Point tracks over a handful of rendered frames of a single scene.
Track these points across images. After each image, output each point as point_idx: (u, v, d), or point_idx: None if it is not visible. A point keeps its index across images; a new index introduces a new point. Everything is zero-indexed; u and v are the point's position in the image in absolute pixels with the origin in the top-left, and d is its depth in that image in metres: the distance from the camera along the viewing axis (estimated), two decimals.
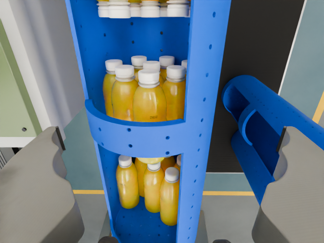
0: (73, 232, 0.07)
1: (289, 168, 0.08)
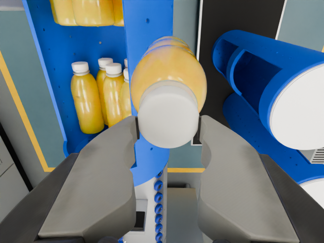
0: (124, 223, 0.07)
1: (212, 154, 0.09)
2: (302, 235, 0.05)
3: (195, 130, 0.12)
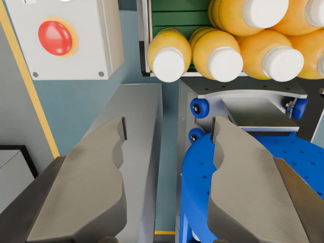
0: (115, 223, 0.07)
1: (225, 155, 0.09)
2: None
3: None
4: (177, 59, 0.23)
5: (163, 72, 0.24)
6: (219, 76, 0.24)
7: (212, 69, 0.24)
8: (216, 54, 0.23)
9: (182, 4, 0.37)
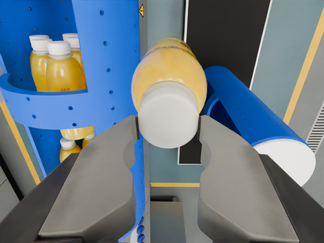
0: (124, 223, 0.07)
1: (212, 154, 0.09)
2: (302, 235, 0.05)
3: None
4: (184, 110, 0.12)
5: (158, 132, 0.12)
6: None
7: None
8: None
9: None
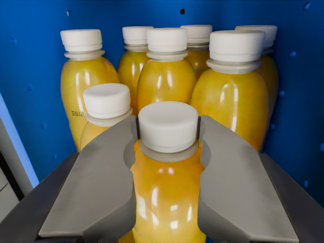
0: (125, 222, 0.07)
1: (212, 153, 0.09)
2: (302, 235, 0.05)
3: (124, 91, 0.16)
4: (182, 105, 0.13)
5: (158, 117, 0.12)
6: None
7: None
8: None
9: None
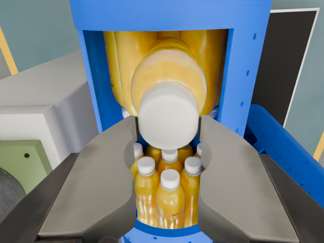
0: (124, 223, 0.07)
1: (212, 154, 0.09)
2: (302, 235, 0.05)
3: None
4: None
5: None
6: (156, 141, 0.13)
7: (141, 128, 0.12)
8: (145, 101, 0.12)
9: None
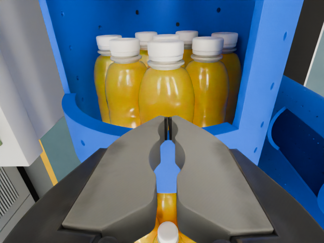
0: (143, 225, 0.07)
1: (186, 154, 0.09)
2: (275, 222, 0.06)
3: None
4: (173, 225, 0.37)
5: (164, 234, 0.36)
6: None
7: None
8: None
9: None
